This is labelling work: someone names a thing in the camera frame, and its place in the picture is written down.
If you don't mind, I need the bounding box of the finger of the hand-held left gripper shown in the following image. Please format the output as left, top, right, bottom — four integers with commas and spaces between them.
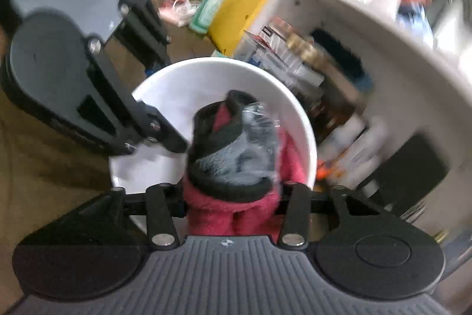
116, 0, 173, 76
63, 37, 189, 156

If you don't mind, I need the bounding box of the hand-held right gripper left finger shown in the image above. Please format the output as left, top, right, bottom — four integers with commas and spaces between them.
74, 183, 187, 250

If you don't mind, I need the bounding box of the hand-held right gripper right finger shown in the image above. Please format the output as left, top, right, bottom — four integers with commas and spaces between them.
275, 181, 391, 250

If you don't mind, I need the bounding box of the white bowl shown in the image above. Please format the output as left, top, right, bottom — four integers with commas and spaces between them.
108, 57, 319, 232

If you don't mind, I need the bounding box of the pink cloth with black trim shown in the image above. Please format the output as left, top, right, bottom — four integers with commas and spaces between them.
182, 90, 310, 245

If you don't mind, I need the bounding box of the green label bottle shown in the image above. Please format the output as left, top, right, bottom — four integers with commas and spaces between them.
188, 0, 240, 35

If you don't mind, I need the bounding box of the yellow plastic bin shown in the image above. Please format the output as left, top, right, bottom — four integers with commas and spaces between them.
206, 0, 284, 57

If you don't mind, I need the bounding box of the brown desk mat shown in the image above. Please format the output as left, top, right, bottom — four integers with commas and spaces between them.
0, 0, 229, 304

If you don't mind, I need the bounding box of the clear plastic storage box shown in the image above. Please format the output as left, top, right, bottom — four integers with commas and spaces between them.
236, 31, 325, 87

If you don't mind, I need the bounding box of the gold round tin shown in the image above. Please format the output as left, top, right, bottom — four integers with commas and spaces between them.
286, 35, 318, 61

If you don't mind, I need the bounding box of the black bristle brush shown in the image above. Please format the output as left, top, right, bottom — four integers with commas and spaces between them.
312, 29, 366, 79

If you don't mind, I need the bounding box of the white shelf unit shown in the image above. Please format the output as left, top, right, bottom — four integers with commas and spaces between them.
236, 0, 472, 253

